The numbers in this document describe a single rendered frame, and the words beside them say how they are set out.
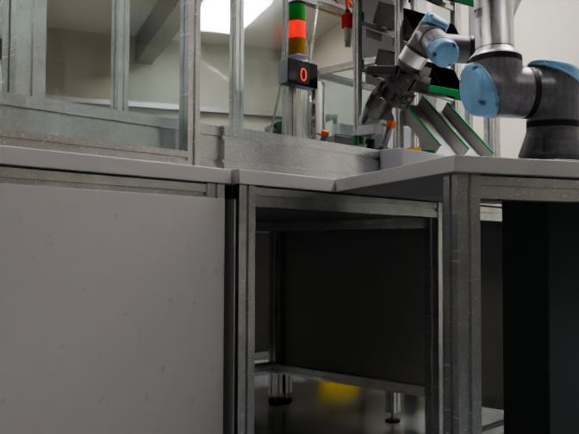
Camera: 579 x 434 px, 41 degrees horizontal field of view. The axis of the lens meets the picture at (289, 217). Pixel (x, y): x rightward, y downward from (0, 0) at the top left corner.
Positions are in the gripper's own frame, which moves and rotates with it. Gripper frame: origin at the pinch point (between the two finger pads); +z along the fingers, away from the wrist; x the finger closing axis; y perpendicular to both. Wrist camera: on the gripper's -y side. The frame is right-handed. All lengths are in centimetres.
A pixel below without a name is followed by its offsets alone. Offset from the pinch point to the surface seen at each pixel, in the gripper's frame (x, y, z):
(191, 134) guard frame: -84, 27, -2
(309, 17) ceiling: 438, -469, 113
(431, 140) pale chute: 20.3, 9.5, -1.6
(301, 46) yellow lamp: -19.7, -19.5, -9.0
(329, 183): -48, 36, 1
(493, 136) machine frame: 164, -51, 20
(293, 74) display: -23.1, -13.8, -2.7
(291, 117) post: -19.3, -9.7, 8.7
